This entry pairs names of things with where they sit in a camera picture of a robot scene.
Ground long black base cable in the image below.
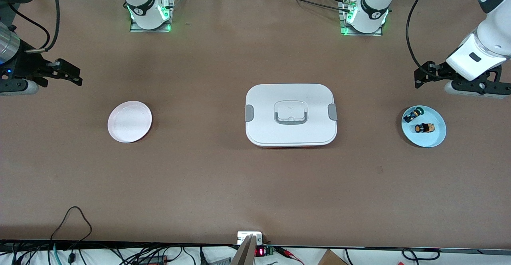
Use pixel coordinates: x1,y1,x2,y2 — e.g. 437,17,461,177
275,0,354,12

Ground black orange adapter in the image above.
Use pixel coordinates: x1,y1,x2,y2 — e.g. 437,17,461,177
138,255,168,265

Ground black oval coiled cable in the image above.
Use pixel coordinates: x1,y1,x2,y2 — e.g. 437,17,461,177
401,248,440,261

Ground black looped cable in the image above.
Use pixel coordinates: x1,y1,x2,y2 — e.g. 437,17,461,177
50,206,93,253

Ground white lidded box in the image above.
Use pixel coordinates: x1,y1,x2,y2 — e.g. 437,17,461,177
244,83,338,148

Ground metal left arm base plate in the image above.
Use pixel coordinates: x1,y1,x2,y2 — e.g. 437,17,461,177
339,2,383,37

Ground pink round plate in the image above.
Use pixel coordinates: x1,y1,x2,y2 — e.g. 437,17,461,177
107,101,153,143

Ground red clip leads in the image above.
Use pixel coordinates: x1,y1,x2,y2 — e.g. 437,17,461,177
275,247,305,265

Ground green push-button switch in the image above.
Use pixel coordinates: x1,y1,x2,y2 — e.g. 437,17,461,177
403,107,425,124

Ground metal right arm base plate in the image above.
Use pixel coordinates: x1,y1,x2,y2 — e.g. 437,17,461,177
130,0,175,33

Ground brown cardboard piece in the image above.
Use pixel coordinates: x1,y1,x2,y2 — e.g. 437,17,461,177
317,249,349,265

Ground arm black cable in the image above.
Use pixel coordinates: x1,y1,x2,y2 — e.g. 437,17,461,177
406,0,442,72
7,0,60,54

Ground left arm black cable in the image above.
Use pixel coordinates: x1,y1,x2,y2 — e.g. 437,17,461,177
406,0,442,72

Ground grey metal bar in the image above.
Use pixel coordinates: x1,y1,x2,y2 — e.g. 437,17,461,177
231,235,257,265

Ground light blue round plate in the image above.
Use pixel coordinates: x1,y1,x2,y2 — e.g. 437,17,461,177
401,105,447,148

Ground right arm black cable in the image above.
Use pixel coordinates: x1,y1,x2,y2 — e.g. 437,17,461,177
7,0,60,54

